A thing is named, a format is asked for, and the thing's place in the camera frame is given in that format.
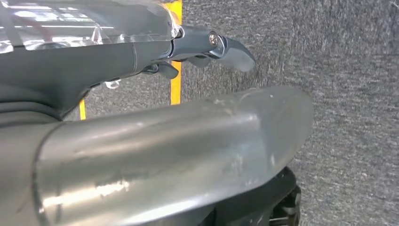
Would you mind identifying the yellow floor tape square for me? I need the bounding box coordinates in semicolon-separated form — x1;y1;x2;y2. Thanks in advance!
79;0;183;121

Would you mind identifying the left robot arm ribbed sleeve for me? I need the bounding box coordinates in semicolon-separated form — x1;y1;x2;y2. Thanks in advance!
0;99;64;226

